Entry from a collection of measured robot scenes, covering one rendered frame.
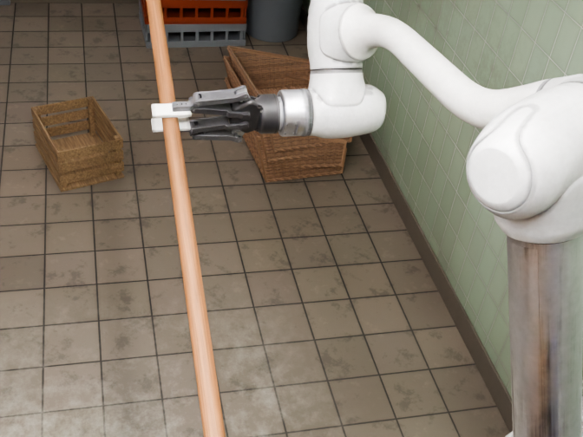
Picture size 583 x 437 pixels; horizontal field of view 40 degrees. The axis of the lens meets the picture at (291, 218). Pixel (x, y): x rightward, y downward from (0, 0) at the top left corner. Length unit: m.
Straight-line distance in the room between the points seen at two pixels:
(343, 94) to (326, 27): 0.13
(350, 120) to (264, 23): 3.53
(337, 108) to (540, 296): 0.58
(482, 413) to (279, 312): 0.86
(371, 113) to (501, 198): 0.58
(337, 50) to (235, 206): 2.23
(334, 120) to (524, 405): 0.63
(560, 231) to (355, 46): 0.60
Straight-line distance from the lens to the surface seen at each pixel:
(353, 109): 1.52
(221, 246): 3.45
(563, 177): 1.01
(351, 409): 2.92
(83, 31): 5.10
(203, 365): 1.20
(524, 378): 1.21
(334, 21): 1.50
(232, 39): 4.98
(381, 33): 1.45
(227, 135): 1.55
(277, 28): 5.03
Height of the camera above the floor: 2.28
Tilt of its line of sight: 39 degrees down
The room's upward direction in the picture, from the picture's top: 8 degrees clockwise
